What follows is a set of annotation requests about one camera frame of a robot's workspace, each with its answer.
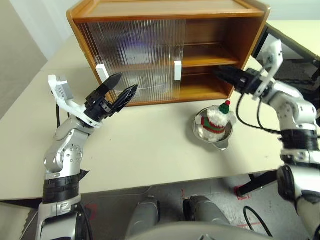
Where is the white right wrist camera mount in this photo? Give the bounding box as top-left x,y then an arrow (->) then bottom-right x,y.
251,39 -> 285,101

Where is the black-edged side table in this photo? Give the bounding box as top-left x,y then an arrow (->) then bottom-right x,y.
253,19 -> 320,62

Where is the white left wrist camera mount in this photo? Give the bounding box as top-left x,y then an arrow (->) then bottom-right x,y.
47,74 -> 103,130

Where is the white plush toy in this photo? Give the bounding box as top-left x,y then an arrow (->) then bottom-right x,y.
199,99 -> 237,143

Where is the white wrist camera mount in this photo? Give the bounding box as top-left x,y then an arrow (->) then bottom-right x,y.
251,39 -> 285,101
47,74 -> 103,130

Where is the ribbed glass sliding door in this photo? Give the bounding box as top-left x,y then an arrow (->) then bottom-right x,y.
88,19 -> 188,100
79,21 -> 181,101

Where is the metal bowl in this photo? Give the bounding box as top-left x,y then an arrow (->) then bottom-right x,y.
192,106 -> 237,151

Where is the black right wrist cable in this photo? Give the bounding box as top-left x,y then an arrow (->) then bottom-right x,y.
235,93 -> 283,135

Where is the black floor cable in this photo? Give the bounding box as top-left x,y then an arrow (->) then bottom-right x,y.
243,206 -> 273,238

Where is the wooden cabinet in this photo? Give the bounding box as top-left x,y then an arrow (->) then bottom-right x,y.
66,0 -> 272,108

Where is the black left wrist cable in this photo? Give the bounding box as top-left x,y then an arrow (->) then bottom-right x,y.
55,104 -> 62,127

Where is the grey robot right leg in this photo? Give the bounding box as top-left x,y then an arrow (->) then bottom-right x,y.
182,195 -> 231,226

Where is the black left shoulder cable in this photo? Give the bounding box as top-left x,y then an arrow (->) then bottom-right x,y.
79,204 -> 94,240

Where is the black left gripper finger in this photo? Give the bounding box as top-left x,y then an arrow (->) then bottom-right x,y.
96,72 -> 124,101
109,83 -> 139,113

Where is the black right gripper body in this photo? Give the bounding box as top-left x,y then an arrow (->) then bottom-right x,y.
233,68 -> 266,96

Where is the black table leg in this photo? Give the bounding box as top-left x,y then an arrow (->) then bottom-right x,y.
238,169 -> 280,197

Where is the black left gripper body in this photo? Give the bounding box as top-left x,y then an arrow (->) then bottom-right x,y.
84,89 -> 118,121

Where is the grey robot leg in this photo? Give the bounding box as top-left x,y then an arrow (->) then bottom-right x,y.
124,195 -> 161,240
182,195 -> 231,226

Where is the grey robot left leg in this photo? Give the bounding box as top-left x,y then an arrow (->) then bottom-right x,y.
124,195 -> 161,240

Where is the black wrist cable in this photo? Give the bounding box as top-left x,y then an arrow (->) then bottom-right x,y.
55,104 -> 62,127
235,93 -> 283,135

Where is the white door handle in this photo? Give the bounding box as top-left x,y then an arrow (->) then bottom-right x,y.
95,64 -> 110,86
174,60 -> 183,81

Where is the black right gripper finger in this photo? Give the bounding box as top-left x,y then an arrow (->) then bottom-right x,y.
219,66 -> 245,80
212,70 -> 242,88

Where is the grey robot torso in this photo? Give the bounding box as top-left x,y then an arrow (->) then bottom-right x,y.
124,221 -> 276,240

